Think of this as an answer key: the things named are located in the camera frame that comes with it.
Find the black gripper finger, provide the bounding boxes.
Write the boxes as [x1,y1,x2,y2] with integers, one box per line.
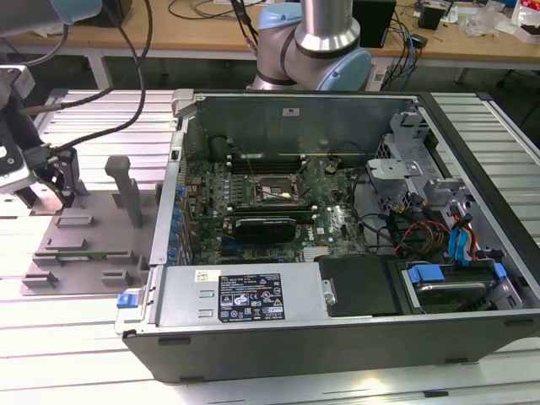
[14,185,39,210]
[35,147,81,208]

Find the silver CPU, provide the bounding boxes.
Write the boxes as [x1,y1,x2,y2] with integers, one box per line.
[34,189,63,212]

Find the CPU socket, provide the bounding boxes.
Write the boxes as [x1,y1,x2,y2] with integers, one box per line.
[252,173,301,207]

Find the grey parts rack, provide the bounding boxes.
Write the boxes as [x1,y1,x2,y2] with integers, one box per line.
[20,155,164,296]

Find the green RAM stick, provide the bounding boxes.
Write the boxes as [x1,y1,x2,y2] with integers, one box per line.
[35,251,130,259]

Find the large black box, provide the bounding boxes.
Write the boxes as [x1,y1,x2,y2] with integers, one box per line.
[99,0,134,29]

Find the silver power supply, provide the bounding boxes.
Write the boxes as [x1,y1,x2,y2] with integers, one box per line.
[154,264,328,328]

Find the wooden desk white legs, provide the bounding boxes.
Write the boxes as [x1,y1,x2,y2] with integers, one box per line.
[0,0,540,89]

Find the black graphics card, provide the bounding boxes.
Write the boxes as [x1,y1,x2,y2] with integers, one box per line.
[233,215,297,245]

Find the black printed label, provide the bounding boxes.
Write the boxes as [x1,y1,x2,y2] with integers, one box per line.
[218,272,287,324]

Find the green motherboard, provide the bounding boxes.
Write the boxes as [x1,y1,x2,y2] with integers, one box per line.
[181,155,368,265]

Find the open black PC case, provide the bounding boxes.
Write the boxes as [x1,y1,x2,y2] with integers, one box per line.
[114,88,540,385]

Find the black plastic shroud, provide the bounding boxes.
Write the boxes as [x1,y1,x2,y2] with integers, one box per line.
[316,255,400,317]

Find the silver drive cage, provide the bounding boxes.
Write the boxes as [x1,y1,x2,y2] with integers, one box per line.
[364,158,425,212]

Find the hard disk in blue carrier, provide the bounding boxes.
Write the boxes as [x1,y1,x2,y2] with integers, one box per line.
[400,261,507,316]

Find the small black box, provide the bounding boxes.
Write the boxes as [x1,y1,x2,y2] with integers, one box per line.
[417,6,444,30]

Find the clear plastic bags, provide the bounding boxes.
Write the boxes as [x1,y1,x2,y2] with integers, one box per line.
[462,6,514,37]

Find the white red bag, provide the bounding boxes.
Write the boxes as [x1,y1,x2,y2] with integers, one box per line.
[512,0,540,43]

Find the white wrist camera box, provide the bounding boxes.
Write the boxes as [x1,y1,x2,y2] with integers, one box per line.
[0,143,35,195]

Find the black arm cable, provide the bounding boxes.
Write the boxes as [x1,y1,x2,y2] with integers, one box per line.
[52,0,154,151]

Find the silver latch bracket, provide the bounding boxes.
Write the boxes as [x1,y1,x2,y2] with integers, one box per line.
[321,277,338,307]

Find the red yellow wire bundle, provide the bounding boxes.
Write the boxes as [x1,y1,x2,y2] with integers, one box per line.
[391,219,451,258]

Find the blue flat wires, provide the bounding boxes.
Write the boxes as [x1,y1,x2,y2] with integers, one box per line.
[447,223,473,267]

